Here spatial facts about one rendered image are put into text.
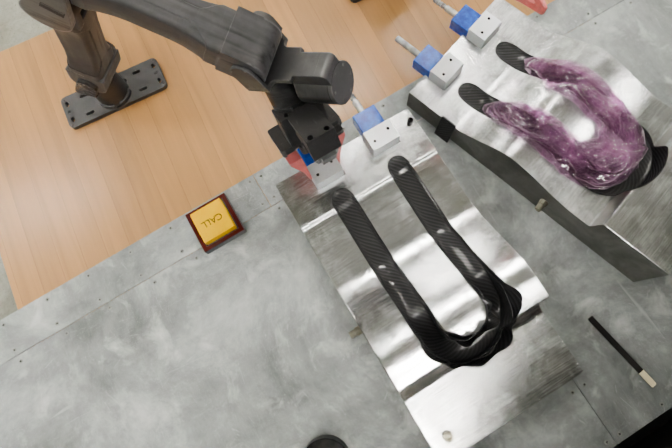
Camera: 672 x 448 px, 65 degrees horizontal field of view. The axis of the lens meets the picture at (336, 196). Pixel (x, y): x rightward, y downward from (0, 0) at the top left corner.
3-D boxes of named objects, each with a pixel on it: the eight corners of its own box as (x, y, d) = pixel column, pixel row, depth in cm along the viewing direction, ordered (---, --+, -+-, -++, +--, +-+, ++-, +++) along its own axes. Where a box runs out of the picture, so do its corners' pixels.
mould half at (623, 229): (406, 105, 100) (411, 77, 89) (491, 13, 104) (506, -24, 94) (633, 282, 90) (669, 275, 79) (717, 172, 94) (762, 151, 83)
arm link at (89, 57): (122, 64, 96) (92, -39, 65) (108, 97, 94) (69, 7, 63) (88, 51, 95) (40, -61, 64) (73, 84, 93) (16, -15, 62)
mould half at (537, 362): (282, 198, 96) (270, 177, 83) (403, 127, 99) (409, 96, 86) (436, 457, 84) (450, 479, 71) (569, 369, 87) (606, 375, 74)
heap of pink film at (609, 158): (473, 117, 92) (483, 98, 85) (534, 48, 95) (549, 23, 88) (598, 212, 87) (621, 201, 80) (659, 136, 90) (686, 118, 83)
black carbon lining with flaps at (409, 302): (325, 199, 89) (321, 184, 80) (406, 152, 90) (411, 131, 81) (442, 388, 80) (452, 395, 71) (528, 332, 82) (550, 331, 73)
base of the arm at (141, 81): (154, 67, 96) (140, 37, 97) (50, 114, 94) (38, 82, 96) (169, 87, 103) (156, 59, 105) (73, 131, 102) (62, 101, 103)
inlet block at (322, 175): (282, 133, 93) (277, 120, 88) (306, 119, 93) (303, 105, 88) (319, 194, 90) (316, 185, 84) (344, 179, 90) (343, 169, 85)
